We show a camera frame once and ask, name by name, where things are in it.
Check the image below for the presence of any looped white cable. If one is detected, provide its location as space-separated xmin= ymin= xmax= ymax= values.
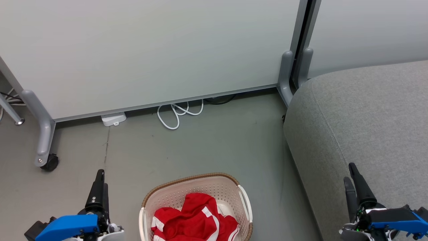
xmin=157 ymin=99 xmax=204 ymax=130

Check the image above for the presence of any silver metal furniture leg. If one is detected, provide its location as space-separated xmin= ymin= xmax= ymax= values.
xmin=0 ymin=95 xmax=25 ymax=126

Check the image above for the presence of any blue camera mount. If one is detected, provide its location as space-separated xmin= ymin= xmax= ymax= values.
xmin=35 ymin=214 xmax=99 ymax=241
xmin=366 ymin=207 xmax=428 ymax=235

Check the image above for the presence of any short grey partition leg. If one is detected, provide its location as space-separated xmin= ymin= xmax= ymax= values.
xmin=277 ymin=50 xmax=295 ymax=108
xmin=297 ymin=48 xmax=314 ymax=89

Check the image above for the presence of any black floor cable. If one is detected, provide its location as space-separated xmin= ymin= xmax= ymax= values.
xmin=203 ymin=94 xmax=236 ymax=105

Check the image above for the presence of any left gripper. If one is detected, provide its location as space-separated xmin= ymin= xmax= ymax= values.
xmin=78 ymin=169 xmax=125 ymax=241

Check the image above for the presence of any white perforated laundry basket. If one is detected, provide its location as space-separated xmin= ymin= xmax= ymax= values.
xmin=139 ymin=172 xmax=253 ymax=241

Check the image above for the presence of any white power adapter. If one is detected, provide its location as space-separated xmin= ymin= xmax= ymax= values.
xmin=101 ymin=112 xmax=127 ymax=127

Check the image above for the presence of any narrow white partition panel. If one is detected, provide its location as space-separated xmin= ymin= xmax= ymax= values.
xmin=307 ymin=0 xmax=428 ymax=79

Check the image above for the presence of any long grey partition leg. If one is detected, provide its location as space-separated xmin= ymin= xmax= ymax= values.
xmin=21 ymin=89 xmax=56 ymax=167

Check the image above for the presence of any black caster wheel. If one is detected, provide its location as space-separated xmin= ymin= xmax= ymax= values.
xmin=40 ymin=154 xmax=59 ymax=172

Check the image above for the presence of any thin white cable bundle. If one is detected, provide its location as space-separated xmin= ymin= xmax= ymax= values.
xmin=0 ymin=88 xmax=26 ymax=122

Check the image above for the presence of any left blue camera mount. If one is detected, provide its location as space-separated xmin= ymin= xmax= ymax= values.
xmin=35 ymin=214 xmax=99 ymax=241

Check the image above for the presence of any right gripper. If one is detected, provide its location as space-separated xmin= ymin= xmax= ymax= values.
xmin=339 ymin=163 xmax=388 ymax=241

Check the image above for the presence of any right blue camera mount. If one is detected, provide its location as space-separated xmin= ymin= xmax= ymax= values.
xmin=366 ymin=207 xmax=428 ymax=235

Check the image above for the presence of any grey fabric sofa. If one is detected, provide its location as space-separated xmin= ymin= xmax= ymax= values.
xmin=283 ymin=60 xmax=428 ymax=241

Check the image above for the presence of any red white-striped garment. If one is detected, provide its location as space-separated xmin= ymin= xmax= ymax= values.
xmin=150 ymin=192 xmax=241 ymax=241

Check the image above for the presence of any large white partition panel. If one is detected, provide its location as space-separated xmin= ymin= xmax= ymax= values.
xmin=0 ymin=0 xmax=308 ymax=122

